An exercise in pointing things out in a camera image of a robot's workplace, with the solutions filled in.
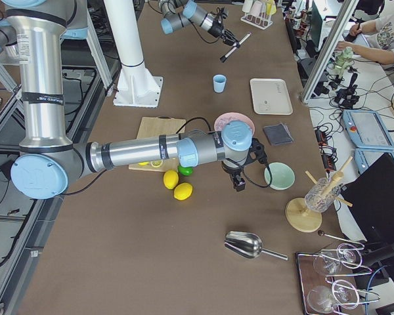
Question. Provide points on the wire wine glass rack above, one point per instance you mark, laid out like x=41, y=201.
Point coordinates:
x=309, y=278

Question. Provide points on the blue teach pendant far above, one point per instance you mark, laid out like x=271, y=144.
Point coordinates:
x=367, y=130

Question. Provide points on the cream rabbit tray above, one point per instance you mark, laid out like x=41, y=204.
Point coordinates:
x=270, y=97

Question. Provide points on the aluminium frame post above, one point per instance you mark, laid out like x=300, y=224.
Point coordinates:
x=327, y=49

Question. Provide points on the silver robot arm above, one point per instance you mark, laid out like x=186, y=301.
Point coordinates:
x=49, y=161
x=180, y=14

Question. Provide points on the pile of ice cubes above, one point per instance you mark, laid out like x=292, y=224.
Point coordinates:
x=221, y=122

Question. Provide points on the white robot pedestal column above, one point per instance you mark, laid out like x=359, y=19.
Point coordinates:
x=137, y=87

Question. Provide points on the yellow lemon near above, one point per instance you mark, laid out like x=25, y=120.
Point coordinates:
x=183, y=191

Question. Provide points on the grey folded cloth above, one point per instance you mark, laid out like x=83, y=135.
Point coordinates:
x=278, y=134

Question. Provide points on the wooden cutting board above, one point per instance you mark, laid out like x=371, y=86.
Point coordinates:
x=154, y=126

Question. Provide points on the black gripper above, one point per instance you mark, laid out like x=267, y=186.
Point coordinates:
x=217, y=29
x=230, y=167

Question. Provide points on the yellow lemon far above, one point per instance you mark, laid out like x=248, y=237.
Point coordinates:
x=170, y=179

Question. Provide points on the green lime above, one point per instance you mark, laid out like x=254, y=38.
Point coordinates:
x=185, y=171

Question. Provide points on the steel ice scoop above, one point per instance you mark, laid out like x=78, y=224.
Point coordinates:
x=248, y=245

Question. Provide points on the blue teach pendant near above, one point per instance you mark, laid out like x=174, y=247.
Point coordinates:
x=364, y=157

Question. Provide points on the pink bowl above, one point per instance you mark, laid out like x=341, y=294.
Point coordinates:
x=241, y=117

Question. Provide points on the lemon half slice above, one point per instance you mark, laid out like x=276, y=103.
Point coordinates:
x=156, y=164

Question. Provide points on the blue teach pendant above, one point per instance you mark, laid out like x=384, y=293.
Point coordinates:
x=367, y=130
x=364, y=157

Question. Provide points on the wine glass lower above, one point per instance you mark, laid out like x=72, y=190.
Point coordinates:
x=340, y=296

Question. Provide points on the green ceramic bowl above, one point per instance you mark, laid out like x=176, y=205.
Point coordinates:
x=279, y=176

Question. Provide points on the wooden cup stand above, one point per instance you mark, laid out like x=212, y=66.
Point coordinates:
x=298, y=214

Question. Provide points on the person in white shirt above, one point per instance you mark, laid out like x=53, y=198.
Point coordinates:
x=380, y=38

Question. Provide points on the wine glass upper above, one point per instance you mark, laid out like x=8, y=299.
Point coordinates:
x=330, y=262

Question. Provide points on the light blue plastic cup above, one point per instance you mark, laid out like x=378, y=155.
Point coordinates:
x=219, y=83

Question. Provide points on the clear textured glass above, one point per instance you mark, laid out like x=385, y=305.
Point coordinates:
x=322, y=195

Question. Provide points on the white cup rack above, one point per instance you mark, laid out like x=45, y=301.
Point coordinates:
x=258, y=13

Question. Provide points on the yellow lemon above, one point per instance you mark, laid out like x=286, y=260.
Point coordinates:
x=170, y=179
x=183, y=191

